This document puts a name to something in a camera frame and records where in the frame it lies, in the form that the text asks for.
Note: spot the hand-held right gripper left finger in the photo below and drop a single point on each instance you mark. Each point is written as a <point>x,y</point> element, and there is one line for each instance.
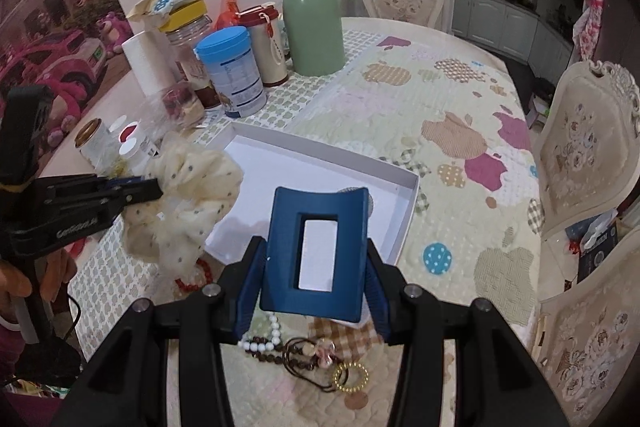
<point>250,292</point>

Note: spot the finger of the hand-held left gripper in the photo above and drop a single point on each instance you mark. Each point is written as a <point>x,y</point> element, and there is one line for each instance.
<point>145,194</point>
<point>125,182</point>

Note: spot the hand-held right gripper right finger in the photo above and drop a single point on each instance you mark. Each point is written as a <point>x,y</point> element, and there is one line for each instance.
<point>380,302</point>

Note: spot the blue hair claw clip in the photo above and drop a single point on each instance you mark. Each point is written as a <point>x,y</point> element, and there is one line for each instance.
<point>285,257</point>

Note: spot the cream dotted scrunchie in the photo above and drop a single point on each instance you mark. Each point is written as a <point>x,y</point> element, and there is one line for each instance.
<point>195,197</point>

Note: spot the white shallow box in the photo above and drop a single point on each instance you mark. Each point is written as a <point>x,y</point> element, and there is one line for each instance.
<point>310,177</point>

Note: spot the person's left forearm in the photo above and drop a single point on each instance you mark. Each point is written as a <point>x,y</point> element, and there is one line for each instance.
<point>7,347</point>

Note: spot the person's left hand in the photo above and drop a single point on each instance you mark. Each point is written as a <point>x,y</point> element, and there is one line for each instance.
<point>55,272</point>

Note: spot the white bottle with pink label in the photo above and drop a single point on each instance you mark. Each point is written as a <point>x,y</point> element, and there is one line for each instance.
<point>137,152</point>

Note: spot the gold-lid tin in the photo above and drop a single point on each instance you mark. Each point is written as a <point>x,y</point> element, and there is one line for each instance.
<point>95,142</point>

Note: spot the bottle with red flip cap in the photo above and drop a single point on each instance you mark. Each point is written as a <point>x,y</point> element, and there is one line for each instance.
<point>131,130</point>

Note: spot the small white-cap bottle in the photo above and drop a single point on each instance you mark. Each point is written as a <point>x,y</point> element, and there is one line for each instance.
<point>116,123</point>

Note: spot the clear bag with red contents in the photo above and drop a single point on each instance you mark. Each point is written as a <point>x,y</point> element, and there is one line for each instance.
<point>175,104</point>

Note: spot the white paper towel roll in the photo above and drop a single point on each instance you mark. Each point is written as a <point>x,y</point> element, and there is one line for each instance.
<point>147,62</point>

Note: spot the blue-lid milk powder can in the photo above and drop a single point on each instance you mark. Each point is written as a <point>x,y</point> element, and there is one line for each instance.
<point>235,72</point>

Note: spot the clear jar with yellow lid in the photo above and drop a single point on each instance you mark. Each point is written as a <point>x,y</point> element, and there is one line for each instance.
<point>192,42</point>

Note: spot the crumpled snack packet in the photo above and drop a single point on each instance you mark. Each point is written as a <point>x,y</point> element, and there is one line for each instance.
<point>165,2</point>

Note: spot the cream tumbler with red lid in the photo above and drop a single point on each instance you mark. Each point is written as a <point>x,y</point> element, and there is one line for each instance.
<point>270,52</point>

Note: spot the orange plastic bag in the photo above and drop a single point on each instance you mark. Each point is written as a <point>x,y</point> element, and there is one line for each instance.
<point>227,7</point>

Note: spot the dark blue box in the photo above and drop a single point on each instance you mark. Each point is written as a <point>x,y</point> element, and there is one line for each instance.
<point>597,257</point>

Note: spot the green thermos jug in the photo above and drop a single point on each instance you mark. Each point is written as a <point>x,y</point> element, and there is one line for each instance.
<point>312,22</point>

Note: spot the white kitchen cabinets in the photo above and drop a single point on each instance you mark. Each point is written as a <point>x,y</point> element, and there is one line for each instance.
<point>500,22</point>

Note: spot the hanging pink floral apron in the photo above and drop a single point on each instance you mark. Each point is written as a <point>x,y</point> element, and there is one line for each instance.
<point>590,17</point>

